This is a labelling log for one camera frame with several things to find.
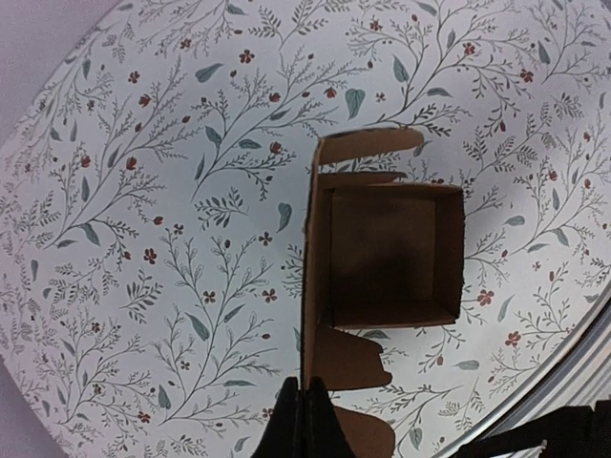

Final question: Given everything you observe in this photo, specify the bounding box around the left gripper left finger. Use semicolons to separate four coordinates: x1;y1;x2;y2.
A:
251;377;303;458

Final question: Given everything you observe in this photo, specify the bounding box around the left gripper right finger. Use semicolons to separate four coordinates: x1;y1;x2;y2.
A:
303;377;355;458

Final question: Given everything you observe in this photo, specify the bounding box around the brown cardboard box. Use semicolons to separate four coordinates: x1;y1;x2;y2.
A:
300;128;465;457

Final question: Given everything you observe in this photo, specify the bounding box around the floral patterned table mat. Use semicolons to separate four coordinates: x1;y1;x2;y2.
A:
1;1;610;457

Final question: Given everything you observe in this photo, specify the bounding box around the front aluminium rail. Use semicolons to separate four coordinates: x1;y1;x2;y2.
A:
435;286;610;457

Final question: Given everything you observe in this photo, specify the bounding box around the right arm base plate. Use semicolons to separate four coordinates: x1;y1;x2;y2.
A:
455;400;610;457

